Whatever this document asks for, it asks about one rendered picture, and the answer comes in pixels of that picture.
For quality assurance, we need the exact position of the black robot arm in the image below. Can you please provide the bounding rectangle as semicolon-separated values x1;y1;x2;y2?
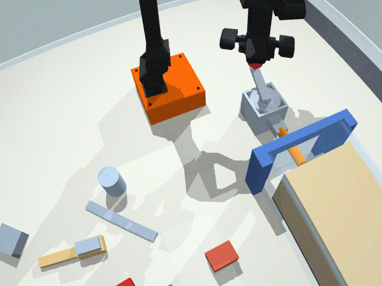
139;0;306;98

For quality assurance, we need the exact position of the light blue cylinder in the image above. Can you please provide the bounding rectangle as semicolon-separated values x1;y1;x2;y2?
97;166;127;197

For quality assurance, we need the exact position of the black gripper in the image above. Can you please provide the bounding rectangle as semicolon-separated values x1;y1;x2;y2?
220;22;295;59

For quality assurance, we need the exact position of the light blue flat bar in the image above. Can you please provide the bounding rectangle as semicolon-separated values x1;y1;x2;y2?
85;200;158;242

